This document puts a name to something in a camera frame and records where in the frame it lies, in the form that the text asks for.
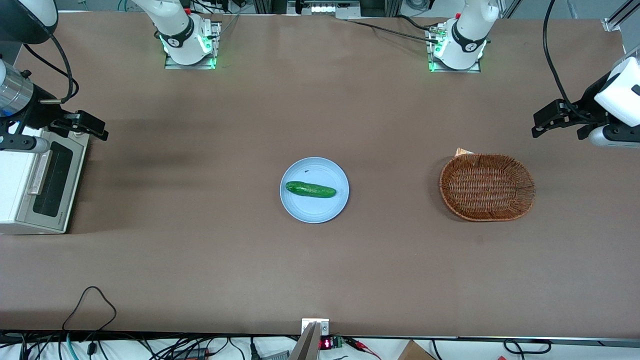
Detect brown wicker basket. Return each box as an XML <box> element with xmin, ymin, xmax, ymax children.
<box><xmin>439</xmin><ymin>153</ymin><xmax>537</xmax><ymax>223</ymax></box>

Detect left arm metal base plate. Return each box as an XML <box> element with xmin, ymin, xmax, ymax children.
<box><xmin>426</xmin><ymin>25</ymin><xmax>482</xmax><ymax>74</ymax></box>

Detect light blue plate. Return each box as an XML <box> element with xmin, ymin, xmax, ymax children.
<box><xmin>279</xmin><ymin>157</ymin><xmax>350</xmax><ymax>224</ymax></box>

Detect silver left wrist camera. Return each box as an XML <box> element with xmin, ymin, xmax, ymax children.
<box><xmin>588</xmin><ymin>124</ymin><xmax>640</xmax><ymax>149</ymax></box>

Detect glass oven door with handle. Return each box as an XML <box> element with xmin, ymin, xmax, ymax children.
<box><xmin>16</xmin><ymin>131</ymin><xmax>91</xmax><ymax>235</ymax></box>

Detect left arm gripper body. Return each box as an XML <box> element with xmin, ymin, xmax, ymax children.
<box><xmin>581</xmin><ymin>56</ymin><xmax>640</xmax><ymax>127</ymax></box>

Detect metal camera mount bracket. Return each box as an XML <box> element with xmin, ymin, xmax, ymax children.
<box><xmin>288</xmin><ymin>318</ymin><xmax>331</xmax><ymax>360</ymax></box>

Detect brown cardboard box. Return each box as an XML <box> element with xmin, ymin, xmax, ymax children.
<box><xmin>397</xmin><ymin>340</ymin><xmax>436</xmax><ymax>360</ymax></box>

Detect white toaster oven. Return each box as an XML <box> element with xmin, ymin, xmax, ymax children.
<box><xmin>0</xmin><ymin>125</ymin><xmax>91</xmax><ymax>236</ymax></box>

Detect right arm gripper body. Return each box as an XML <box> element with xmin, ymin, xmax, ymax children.
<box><xmin>9</xmin><ymin>97</ymin><xmax>67</xmax><ymax>137</ymax></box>

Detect black looped cable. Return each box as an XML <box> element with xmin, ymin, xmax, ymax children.
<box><xmin>62</xmin><ymin>285</ymin><xmax>118</xmax><ymax>333</ymax></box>

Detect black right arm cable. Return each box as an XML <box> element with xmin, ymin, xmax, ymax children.
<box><xmin>22</xmin><ymin>31</ymin><xmax>80</xmax><ymax>106</ymax></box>

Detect thin black table cable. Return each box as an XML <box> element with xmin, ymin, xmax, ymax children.
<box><xmin>347</xmin><ymin>19</ymin><xmax>442</xmax><ymax>44</ymax></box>

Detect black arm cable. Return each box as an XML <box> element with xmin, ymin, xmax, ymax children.
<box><xmin>542</xmin><ymin>0</ymin><xmax>599</xmax><ymax>124</ymax></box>
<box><xmin>22</xmin><ymin>31</ymin><xmax>80</xmax><ymax>106</ymax></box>

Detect lit device on frame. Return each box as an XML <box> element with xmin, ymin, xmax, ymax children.
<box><xmin>287</xmin><ymin>0</ymin><xmax>362</xmax><ymax>20</ymax></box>

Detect red clip leads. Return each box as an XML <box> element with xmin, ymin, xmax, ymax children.
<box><xmin>345</xmin><ymin>337</ymin><xmax>382</xmax><ymax>360</ymax></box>

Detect black power adapter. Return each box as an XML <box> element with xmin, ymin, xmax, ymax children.
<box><xmin>171</xmin><ymin>347</ymin><xmax>209</xmax><ymax>360</ymax></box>

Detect thick black table cable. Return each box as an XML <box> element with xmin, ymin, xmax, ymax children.
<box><xmin>397</xmin><ymin>15</ymin><xmax>439</xmax><ymax>32</ymax></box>

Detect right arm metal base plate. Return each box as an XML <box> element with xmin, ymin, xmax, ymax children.
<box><xmin>164</xmin><ymin>21</ymin><xmax>222</xmax><ymax>70</ymax></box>

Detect aluminium frame profile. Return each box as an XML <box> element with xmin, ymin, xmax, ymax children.
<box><xmin>602</xmin><ymin>0</ymin><xmax>640</xmax><ymax>32</ymax></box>

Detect black coiled cable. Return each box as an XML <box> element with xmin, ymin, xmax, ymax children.
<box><xmin>502</xmin><ymin>338</ymin><xmax>553</xmax><ymax>355</ymax></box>

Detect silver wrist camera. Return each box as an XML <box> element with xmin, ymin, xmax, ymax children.
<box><xmin>588</xmin><ymin>124</ymin><xmax>640</xmax><ymax>149</ymax></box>
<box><xmin>0</xmin><ymin>134</ymin><xmax>52</xmax><ymax>154</ymax></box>

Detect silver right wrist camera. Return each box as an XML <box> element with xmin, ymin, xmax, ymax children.
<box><xmin>0</xmin><ymin>134</ymin><xmax>52</xmax><ymax>154</ymax></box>

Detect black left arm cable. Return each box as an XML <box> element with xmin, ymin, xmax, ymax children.
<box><xmin>542</xmin><ymin>0</ymin><xmax>599</xmax><ymax>124</ymax></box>

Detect green cucumber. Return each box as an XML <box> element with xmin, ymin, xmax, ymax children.
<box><xmin>285</xmin><ymin>181</ymin><xmax>338</xmax><ymax>199</ymax></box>

